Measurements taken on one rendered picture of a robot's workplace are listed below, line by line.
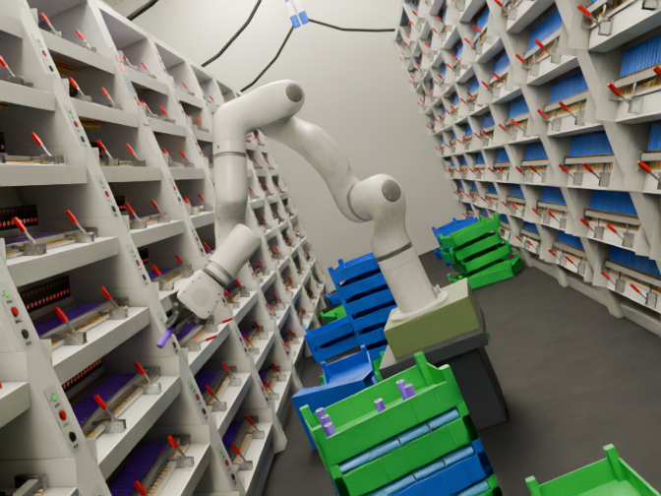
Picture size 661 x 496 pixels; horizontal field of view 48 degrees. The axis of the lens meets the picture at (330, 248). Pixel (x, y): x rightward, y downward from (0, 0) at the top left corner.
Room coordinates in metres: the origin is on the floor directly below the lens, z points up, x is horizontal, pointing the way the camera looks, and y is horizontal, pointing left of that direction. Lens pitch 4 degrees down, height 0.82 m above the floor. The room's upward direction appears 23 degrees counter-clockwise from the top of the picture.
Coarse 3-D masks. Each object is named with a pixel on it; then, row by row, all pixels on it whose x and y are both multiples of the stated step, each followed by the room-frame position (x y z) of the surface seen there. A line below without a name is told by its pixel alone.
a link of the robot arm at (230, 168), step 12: (216, 156) 2.00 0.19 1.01; (228, 156) 1.99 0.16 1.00; (240, 156) 2.00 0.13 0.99; (216, 168) 2.00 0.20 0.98; (228, 168) 1.98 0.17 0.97; (240, 168) 1.99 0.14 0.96; (216, 180) 1.99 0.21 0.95; (228, 180) 1.97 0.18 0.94; (240, 180) 1.99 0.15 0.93; (216, 192) 1.99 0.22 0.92; (228, 192) 1.97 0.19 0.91; (240, 192) 1.98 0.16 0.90; (216, 204) 2.00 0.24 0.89; (228, 204) 1.98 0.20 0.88; (240, 204) 1.99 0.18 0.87; (216, 216) 2.04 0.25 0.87; (228, 216) 2.03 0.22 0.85; (240, 216) 2.04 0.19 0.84; (216, 228) 2.06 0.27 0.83; (228, 228) 2.05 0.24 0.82; (216, 240) 2.06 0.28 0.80
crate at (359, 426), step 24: (384, 384) 1.61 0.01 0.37; (432, 384) 1.61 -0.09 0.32; (456, 384) 1.43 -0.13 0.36; (336, 408) 1.59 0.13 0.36; (360, 408) 1.60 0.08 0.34; (408, 408) 1.42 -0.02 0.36; (432, 408) 1.42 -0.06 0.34; (312, 432) 1.46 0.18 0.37; (336, 432) 1.56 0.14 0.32; (360, 432) 1.40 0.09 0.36; (384, 432) 1.41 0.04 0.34; (336, 456) 1.39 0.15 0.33
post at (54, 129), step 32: (0, 0) 1.95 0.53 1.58; (0, 32) 1.95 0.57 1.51; (32, 32) 1.98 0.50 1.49; (0, 64) 1.95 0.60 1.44; (32, 64) 1.95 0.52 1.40; (64, 96) 2.00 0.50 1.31; (0, 128) 1.96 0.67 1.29; (32, 128) 1.95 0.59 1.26; (64, 128) 1.95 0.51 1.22; (96, 160) 2.03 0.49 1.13; (32, 192) 1.96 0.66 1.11; (64, 192) 1.95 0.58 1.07; (96, 192) 1.94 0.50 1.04; (128, 256) 1.95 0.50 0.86; (96, 288) 1.95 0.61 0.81; (128, 352) 1.95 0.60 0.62; (160, 352) 1.95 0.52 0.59; (160, 416) 1.95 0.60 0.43; (192, 416) 1.95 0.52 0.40; (224, 448) 2.03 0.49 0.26; (224, 480) 1.94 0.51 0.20
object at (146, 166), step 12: (96, 144) 2.57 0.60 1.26; (96, 156) 2.04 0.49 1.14; (108, 156) 2.65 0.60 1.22; (120, 156) 2.65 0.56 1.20; (132, 156) 2.65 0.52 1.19; (144, 156) 2.64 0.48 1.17; (156, 156) 2.64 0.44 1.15; (108, 168) 2.11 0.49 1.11; (120, 168) 2.21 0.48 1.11; (132, 168) 2.32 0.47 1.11; (144, 168) 2.44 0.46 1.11; (156, 168) 2.59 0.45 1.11; (108, 180) 2.10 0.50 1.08; (120, 180) 2.20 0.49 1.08; (132, 180) 2.31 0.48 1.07; (144, 180) 2.43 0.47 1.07
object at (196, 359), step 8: (184, 312) 2.65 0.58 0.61; (216, 312) 2.64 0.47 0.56; (224, 312) 2.64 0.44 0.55; (216, 320) 2.64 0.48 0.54; (224, 328) 2.57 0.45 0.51; (208, 336) 2.42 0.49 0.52; (224, 336) 2.56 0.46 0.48; (208, 344) 2.29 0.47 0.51; (216, 344) 2.42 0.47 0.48; (184, 352) 2.04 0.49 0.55; (192, 352) 2.19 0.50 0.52; (200, 352) 2.19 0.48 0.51; (208, 352) 2.29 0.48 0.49; (192, 360) 2.09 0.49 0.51; (200, 360) 2.18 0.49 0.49; (192, 368) 2.08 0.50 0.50; (200, 368) 2.17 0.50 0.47
